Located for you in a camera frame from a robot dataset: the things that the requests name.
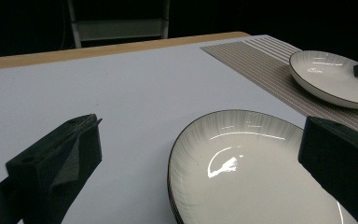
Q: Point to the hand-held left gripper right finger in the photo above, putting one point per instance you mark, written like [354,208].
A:
[338,165]

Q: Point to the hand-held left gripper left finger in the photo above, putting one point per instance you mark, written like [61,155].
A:
[46,174]

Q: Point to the white dark-rimmed plate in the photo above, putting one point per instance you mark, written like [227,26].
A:
[326,77]
[254,180]

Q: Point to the brown striped placemat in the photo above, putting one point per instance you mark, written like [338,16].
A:
[261,59]

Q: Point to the white metal stand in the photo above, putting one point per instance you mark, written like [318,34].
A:
[118,29]

